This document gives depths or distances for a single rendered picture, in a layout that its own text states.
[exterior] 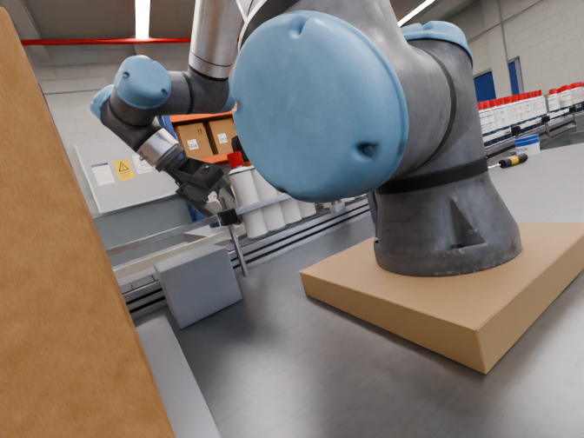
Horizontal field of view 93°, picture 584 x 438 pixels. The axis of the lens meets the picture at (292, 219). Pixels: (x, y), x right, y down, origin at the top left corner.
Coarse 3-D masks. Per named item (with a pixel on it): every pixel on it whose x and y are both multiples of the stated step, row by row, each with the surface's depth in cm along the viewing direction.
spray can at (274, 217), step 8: (256, 176) 66; (256, 184) 67; (264, 184) 66; (264, 192) 66; (272, 192) 67; (264, 208) 67; (272, 208) 67; (280, 208) 69; (264, 216) 68; (272, 216) 67; (280, 216) 68; (272, 224) 68; (280, 224) 68
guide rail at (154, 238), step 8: (264, 200) 65; (272, 200) 66; (280, 200) 67; (240, 208) 61; (248, 208) 62; (256, 208) 63; (216, 216) 59; (192, 224) 56; (200, 224) 57; (208, 224) 58; (168, 232) 54; (176, 232) 55; (184, 232) 55; (136, 240) 51; (144, 240) 52; (152, 240) 52; (160, 240) 53; (112, 248) 49; (120, 248) 50; (128, 248) 50; (136, 248) 51
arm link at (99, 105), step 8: (104, 88) 51; (112, 88) 52; (96, 96) 50; (104, 96) 51; (96, 104) 51; (104, 104) 51; (96, 112) 52; (104, 112) 51; (112, 112) 57; (104, 120) 52; (112, 120) 51; (112, 128) 53; (120, 128) 52; (128, 128) 52; (136, 128) 52; (144, 128) 54; (152, 128) 55; (160, 128) 56; (120, 136) 54; (128, 136) 54; (136, 136) 54; (144, 136) 54; (128, 144) 55; (136, 144) 54
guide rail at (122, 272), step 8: (224, 232) 67; (240, 232) 69; (200, 240) 64; (208, 240) 65; (216, 240) 66; (176, 248) 61; (184, 248) 62; (192, 248) 63; (152, 256) 59; (160, 256) 59; (168, 256) 60; (136, 264) 57; (144, 264) 58; (152, 264) 59; (120, 272) 56; (128, 272) 56; (136, 272) 57
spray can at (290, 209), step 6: (288, 198) 70; (282, 204) 70; (288, 204) 70; (294, 204) 70; (282, 210) 71; (288, 210) 70; (294, 210) 70; (288, 216) 70; (294, 216) 70; (300, 216) 72; (288, 222) 71; (294, 222) 70
